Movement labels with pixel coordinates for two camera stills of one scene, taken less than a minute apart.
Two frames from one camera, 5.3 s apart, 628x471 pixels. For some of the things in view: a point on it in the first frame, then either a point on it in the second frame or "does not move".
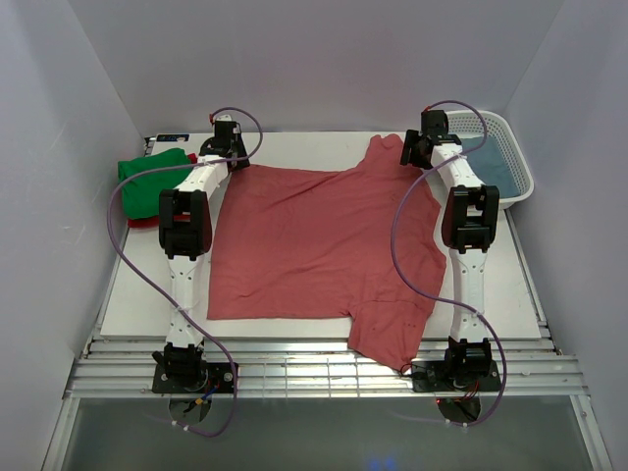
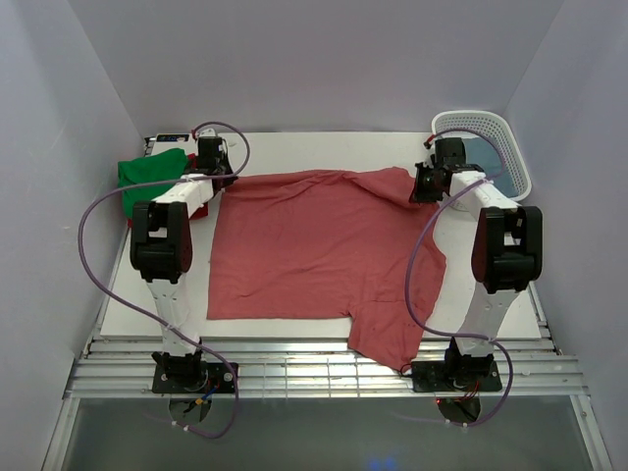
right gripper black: [409, 151] to [422, 183]
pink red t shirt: [364, 242] does not move
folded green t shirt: [141, 193] does not move
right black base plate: [432, 376] does not move
